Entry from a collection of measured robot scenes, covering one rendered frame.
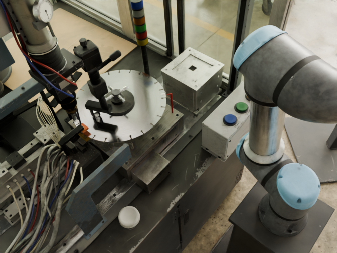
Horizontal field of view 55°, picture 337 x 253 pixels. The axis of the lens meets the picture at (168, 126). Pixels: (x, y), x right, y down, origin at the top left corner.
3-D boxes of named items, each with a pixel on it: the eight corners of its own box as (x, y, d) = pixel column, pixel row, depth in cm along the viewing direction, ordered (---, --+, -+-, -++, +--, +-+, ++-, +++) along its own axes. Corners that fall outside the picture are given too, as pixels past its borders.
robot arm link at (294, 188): (288, 228, 94) (300, 209, 83) (257, 192, 101) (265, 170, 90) (318, 207, 97) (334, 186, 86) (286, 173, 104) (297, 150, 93)
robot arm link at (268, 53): (262, 194, 101) (279, 81, 56) (232, 159, 109) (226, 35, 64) (293, 173, 103) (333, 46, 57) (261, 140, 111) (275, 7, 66)
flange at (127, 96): (133, 114, 109) (132, 110, 107) (100, 115, 110) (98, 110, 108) (136, 90, 116) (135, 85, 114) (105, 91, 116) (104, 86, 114)
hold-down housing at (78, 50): (103, 85, 101) (87, 30, 85) (112, 93, 98) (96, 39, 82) (88, 94, 99) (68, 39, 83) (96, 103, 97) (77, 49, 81)
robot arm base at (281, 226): (314, 211, 106) (324, 198, 98) (291, 247, 100) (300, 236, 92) (273, 184, 113) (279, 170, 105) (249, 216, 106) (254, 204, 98)
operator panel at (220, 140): (241, 103, 136) (246, 77, 124) (265, 116, 131) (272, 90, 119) (200, 146, 124) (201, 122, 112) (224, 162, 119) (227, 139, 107)
